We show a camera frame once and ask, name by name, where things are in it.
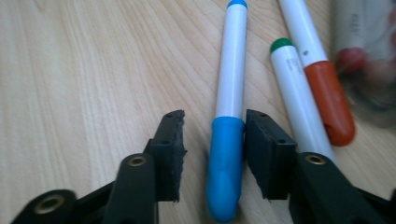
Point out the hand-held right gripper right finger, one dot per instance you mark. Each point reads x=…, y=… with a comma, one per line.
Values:
x=267, y=155

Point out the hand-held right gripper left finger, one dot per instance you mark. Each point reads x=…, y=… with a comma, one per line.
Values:
x=165, y=161

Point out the dark green capped pen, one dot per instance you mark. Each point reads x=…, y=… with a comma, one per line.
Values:
x=295, y=93

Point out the rust red capped pen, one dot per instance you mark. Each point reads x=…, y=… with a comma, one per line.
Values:
x=330, y=99

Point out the sky blue capped pen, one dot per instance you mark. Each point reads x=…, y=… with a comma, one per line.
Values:
x=232, y=77

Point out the transparent grey storage box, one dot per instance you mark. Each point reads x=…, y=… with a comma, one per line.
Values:
x=379, y=87

